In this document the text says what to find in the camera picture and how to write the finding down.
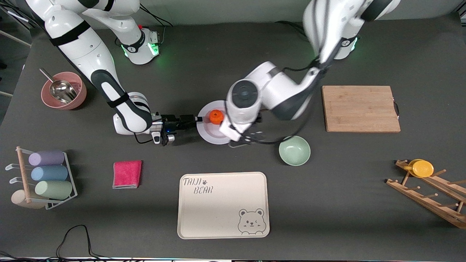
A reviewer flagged light green bowl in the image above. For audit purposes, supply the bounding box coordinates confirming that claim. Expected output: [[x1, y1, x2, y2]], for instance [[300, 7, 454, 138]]
[[279, 135, 311, 166]]

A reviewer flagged pink folded cloth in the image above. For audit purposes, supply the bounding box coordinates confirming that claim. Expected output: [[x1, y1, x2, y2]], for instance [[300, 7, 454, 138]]
[[112, 160, 142, 189]]

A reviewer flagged cream tray with bear print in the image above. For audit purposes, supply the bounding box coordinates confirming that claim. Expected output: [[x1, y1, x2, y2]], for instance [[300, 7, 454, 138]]
[[177, 172, 270, 239]]

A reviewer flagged green cup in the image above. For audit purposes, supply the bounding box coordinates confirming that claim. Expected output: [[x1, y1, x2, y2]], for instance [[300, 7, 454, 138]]
[[35, 180, 73, 200]]

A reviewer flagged metal scoop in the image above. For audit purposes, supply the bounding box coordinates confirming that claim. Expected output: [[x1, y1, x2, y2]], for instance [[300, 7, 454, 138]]
[[39, 68, 78, 104]]

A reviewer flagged white wire cup rack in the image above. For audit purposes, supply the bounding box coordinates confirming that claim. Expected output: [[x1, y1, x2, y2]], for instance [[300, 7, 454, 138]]
[[5, 146, 78, 210]]

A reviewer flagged pink bowl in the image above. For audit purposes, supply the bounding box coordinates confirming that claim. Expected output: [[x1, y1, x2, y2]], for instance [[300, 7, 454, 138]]
[[41, 72, 87, 111]]

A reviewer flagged wooden peg dish rack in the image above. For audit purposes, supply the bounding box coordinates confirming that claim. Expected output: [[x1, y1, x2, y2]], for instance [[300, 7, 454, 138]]
[[386, 159, 466, 229]]

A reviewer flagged wooden rod of cup rack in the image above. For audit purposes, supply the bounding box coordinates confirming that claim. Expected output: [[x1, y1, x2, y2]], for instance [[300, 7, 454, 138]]
[[16, 146, 32, 203]]

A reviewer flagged blue cup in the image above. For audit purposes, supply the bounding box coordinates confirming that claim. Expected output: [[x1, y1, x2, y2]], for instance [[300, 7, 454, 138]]
[[31, 166, 68, 182]]

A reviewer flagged black cable on table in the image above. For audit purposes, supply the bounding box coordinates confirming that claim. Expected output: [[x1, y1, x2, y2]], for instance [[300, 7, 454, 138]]
[[0, 225, 121, 262]]

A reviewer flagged black arm base cable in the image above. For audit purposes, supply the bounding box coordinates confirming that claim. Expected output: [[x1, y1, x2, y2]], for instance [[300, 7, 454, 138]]
[[137, 4, 174, 46], [275, 20, 308, 37]]

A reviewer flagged purple cup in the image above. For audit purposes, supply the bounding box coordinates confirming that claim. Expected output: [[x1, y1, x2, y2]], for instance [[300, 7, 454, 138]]
[[28, 150, 65, 167]]

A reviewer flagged wooden cutting board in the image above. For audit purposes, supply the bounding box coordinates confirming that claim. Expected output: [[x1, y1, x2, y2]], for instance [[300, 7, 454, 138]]
[[322, 86, 401, 133]]

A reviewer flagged beige cup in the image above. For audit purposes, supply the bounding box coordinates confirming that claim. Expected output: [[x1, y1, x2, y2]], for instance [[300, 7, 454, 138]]
[[11, 190, 47, 210]]

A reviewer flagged yellow cup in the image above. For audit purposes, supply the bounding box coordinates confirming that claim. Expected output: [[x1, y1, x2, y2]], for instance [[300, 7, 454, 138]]
[[408, 159, 435, 178]]

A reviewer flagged white frame bar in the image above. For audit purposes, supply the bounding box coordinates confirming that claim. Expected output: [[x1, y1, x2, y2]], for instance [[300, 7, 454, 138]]
[[0, 30, 32, 47]]

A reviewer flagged white round plate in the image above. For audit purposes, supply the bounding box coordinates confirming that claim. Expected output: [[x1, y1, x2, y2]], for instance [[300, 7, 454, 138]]
[[196, 100, 242, 145]]

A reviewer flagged black right arm base cable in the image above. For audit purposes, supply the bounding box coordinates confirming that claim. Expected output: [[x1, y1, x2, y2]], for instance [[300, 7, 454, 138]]
[[137, 4, 174, 46]]

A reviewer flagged black left arm base cable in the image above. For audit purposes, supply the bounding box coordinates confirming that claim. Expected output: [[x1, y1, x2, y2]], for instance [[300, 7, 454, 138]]
[[275, 20, 308, 37]]

